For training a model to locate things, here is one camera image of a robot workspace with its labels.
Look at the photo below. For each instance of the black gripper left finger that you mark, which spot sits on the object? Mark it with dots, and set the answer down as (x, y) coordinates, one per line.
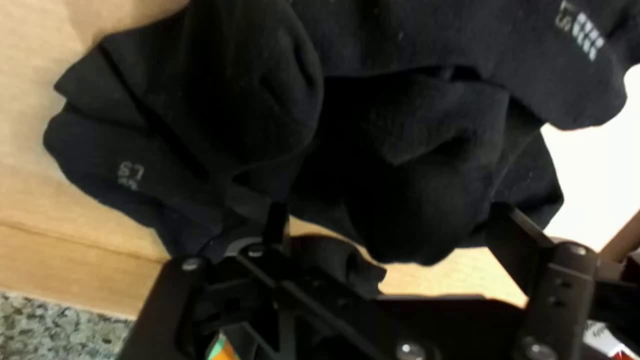
(275, 296)

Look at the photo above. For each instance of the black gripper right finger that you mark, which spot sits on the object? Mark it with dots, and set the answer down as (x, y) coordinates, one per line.
(568, 286)

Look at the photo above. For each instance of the black socks pile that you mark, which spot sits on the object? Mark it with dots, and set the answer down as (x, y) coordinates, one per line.
(392, 122)

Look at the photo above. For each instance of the cardboard tray white rim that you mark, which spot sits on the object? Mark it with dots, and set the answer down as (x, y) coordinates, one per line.
(65, 247)

